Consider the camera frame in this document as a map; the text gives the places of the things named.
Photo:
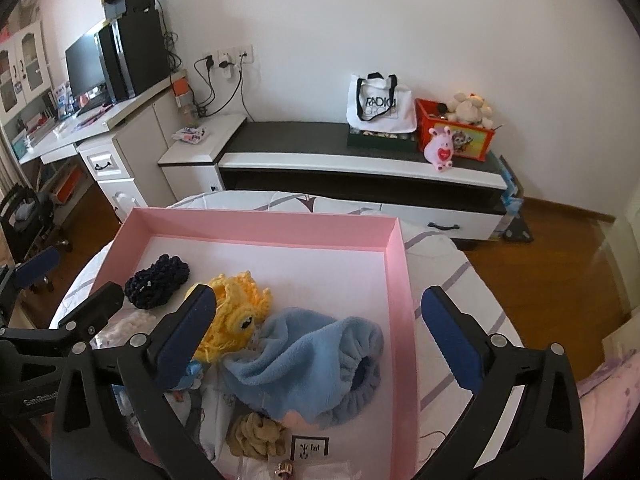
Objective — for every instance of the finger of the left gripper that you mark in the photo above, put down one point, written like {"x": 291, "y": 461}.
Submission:
{"x": 91, "y": 316}
{"x": 36, "y": 268}

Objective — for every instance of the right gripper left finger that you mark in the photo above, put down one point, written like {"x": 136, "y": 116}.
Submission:
{"x": 155, "y": 367}

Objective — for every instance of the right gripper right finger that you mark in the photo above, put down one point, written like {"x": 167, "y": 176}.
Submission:
{"x": 523, "y": 420}

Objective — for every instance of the cotton swabs plastic pack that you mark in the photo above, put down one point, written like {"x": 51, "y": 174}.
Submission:
{"x": 118, "y": 332}

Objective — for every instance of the dark navy crochet scrunchie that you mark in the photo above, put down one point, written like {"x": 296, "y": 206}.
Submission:
{"x": 153, "y": 287}

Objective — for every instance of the yellow crochet hat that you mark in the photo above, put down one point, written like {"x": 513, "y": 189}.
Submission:
{"x": 241, "y": 306}

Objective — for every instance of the tan stocking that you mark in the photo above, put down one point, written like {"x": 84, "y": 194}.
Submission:
{"x": 257, "y": 437}

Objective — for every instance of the light blue fleece hat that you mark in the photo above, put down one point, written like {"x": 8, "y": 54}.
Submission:
{"x": 308, "y": 367}

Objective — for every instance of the blue patterned drawstring pouch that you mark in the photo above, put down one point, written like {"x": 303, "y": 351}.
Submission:
{"x": 204, "y": 405}

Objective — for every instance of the black office chair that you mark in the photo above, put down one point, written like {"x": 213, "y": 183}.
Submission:
{"x": 27, "y": 221}

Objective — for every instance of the white desk with drawers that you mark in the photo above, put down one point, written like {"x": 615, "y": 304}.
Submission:
{"x": 122, "y": 147}

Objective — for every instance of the white glass door cabinet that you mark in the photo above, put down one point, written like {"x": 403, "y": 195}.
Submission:
{"x": 24, "y": 70}

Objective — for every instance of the pink shallow cardboard box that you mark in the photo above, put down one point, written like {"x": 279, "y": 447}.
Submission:
{"x": 335, "y": 264}

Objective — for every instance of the small patterned pouch on shelf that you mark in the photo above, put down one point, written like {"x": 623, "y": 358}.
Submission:
{"x": 190, "y": 135}

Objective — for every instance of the black computer monitor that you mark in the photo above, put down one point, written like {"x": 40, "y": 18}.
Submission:
{"x": 83, "y": 65}

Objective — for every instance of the black white tv bench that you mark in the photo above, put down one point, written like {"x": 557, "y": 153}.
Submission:
{"x": 313, "y": 160}

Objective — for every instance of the white striped quilted tablecloth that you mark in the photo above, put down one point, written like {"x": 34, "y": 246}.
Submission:
{"x": 432, "y": 260}

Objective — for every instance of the black computer tower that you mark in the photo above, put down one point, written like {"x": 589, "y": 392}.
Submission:
{"x": 132, "y": 54}

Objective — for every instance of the orange toy storage box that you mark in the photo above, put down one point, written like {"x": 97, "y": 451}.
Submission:
{"x": 469, "y": 141}

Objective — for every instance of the pink plush toy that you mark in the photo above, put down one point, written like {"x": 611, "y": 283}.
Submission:
{"x": 439, "y": 150}

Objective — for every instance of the white tote bag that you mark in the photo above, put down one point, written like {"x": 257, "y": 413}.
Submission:
{"x": 380, "y": 104}

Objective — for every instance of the cream plush sheep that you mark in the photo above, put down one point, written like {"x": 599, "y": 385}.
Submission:
{"x": 470, "y": 109}

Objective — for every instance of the wall power outlet strip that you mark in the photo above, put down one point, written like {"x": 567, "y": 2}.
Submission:
{"x": 236, "y": 55}

